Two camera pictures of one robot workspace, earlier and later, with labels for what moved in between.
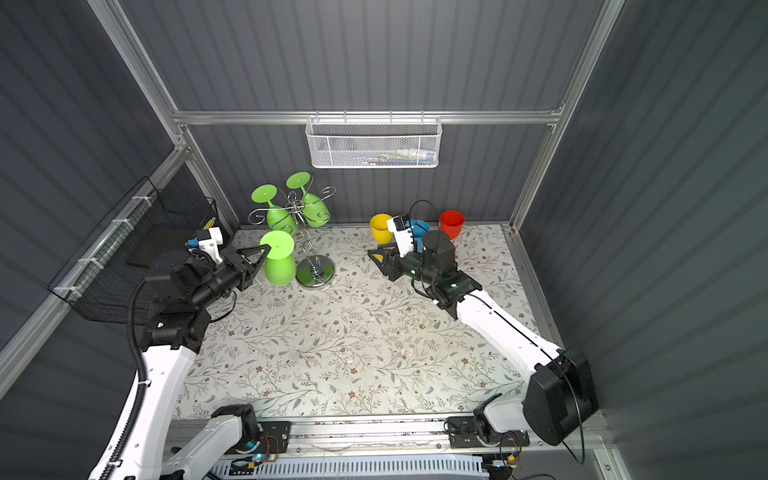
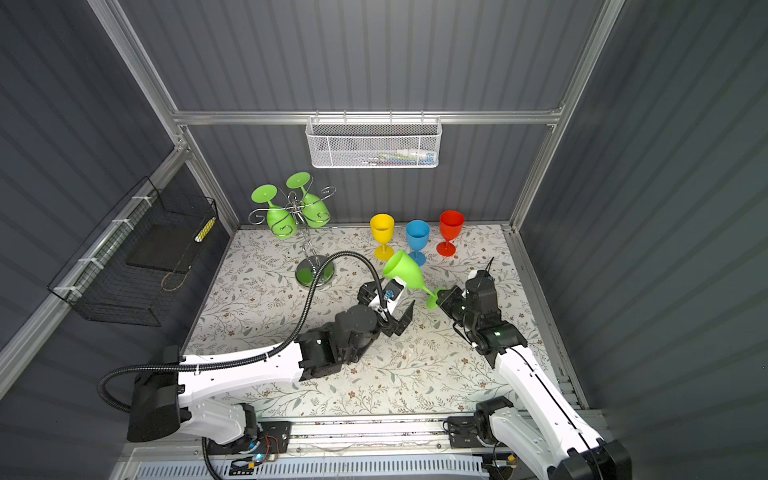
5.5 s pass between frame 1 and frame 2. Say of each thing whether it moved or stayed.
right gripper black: moved
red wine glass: stayed
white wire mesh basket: stayed
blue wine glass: stayed
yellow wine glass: stayed
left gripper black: moved
